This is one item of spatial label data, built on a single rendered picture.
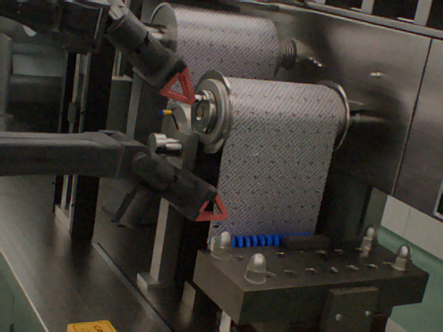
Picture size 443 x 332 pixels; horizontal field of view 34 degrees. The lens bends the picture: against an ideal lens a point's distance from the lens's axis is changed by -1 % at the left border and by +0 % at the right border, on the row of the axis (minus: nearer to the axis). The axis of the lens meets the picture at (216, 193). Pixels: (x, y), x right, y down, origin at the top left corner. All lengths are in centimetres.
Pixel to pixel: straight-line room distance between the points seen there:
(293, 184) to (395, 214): 342
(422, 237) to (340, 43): 316
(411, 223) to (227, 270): 352
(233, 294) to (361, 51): 58
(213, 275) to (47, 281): 33
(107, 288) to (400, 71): 67
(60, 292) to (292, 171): 48
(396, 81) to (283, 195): 30
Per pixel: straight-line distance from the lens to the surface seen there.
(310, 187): 138
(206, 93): 127
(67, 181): 164
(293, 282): 120
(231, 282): 116
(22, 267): 142
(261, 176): 131
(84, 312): 128
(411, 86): 137
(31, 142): 101
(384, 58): 143
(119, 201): 116
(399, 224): 473
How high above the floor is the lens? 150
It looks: 18 degrees down
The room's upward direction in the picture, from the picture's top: 10 degrees clockwise
